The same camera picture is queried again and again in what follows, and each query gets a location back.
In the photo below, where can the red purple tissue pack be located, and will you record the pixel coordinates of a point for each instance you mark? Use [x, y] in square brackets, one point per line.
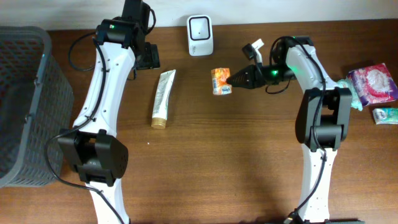
[373, 84]

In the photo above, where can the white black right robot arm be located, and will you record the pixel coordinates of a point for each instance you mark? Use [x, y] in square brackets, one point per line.
[322, 120]

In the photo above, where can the grey plastic mesh basket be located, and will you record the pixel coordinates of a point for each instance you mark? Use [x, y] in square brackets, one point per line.
[36, 103]

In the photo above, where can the white barcode scanner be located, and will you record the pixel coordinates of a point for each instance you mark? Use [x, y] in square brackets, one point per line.
[200, 35]

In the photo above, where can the teal wet wipes pack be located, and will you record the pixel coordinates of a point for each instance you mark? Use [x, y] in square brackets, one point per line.
[355, 102]

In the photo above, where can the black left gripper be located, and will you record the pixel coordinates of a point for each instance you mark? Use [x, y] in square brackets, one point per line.
[151, 56]

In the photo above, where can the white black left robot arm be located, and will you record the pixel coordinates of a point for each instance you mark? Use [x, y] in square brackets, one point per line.
[91, 147]

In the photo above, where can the orange tissue pack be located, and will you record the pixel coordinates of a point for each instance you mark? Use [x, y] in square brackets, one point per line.
[219, 81]

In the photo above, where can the white tube gold cap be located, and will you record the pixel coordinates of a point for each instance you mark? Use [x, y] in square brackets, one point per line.
[161, 102]

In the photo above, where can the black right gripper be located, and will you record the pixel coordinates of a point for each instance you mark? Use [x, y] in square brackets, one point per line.
[255, 77]

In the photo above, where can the green white tissue pack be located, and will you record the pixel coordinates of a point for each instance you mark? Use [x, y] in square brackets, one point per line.
[385, 115]

